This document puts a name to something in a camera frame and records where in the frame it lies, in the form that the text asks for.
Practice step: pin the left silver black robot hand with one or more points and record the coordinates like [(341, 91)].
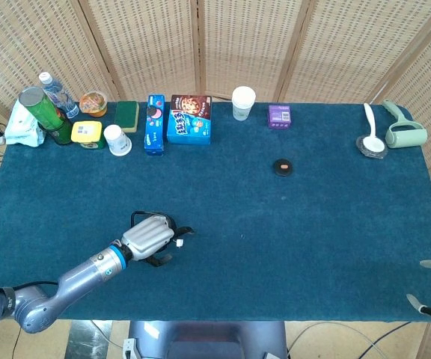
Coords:
[(148, 235)]

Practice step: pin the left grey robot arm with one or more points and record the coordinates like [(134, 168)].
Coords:
[(81, 276)]

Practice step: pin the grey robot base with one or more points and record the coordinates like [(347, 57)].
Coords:
[(208, 340)]

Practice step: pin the black teapot lid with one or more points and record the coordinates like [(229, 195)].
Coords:
[(283, 168)]

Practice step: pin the upturned white paper cup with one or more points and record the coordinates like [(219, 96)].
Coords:
[(118, 142)]

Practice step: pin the blue Oreo box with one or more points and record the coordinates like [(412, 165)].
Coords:
[(155, 127)]

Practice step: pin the blue brown cookie box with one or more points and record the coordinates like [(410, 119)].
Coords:
[(189, 123)]

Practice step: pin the yellow container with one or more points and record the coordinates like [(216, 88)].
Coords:
[(86, 132)]

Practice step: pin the green yellow sponge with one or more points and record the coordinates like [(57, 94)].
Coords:
[(126, 114)]

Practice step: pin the blue carpet table cover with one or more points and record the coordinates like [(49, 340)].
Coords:
[(275, 232)]

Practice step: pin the orange jelly cup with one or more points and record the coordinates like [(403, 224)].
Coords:
[(94, 104)]

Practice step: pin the stacked white paper cups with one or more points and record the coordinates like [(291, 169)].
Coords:
[(243, 102)]

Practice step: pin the green chips can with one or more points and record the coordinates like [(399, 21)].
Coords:
[(43, 110)]

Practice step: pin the clear plastic water bottle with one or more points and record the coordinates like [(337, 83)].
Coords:
[(61, 96)]

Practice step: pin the white wet wipes pack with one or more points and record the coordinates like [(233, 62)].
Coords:
[(21, 128)]

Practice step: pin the pale green lint roller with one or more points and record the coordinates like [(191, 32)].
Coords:
[(404, 136)]

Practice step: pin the white plastic spoon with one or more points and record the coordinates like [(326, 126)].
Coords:
[(373, 143)]

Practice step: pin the dark round scouring pad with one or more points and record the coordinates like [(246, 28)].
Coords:
[(361, 147)]

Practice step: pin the purple small box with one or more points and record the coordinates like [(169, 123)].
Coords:
[(279, 116)]

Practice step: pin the woven bamboo folding screen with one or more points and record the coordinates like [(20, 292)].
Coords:
[(238, 37)]

